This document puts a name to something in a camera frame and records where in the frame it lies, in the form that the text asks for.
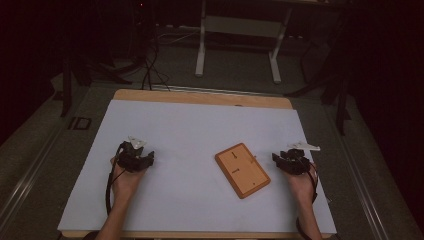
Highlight white table mat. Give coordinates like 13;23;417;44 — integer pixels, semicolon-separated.
57;99;338;235

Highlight black metal stand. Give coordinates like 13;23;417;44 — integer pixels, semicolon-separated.
59;31;134;118
285;31;355;136

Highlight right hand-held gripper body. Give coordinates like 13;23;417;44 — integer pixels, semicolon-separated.
280;141;321;176

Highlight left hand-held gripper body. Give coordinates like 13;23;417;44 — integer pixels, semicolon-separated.
115;135;148;173

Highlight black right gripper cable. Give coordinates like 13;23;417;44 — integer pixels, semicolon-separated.
295;159;320;240

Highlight metal floor rail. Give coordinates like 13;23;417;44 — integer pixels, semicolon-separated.
323;105;392;240
0;124;69;229

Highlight person's left hand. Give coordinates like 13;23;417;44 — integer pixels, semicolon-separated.
109;156;148;202

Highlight black floor cables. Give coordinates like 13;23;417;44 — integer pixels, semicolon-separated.
140;31;172;92

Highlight person's right hand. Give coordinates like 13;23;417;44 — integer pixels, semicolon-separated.
285;162;320;205

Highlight black floor socket box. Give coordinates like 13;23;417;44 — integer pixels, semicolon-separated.
67;116;93;131

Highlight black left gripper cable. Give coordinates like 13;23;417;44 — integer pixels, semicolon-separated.
105;142;127;216

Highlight white metal desk frame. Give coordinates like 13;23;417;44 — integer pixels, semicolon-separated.
194;0;295;85

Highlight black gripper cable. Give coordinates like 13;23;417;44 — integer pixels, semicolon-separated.
105;142;127;216
295;159;320;240

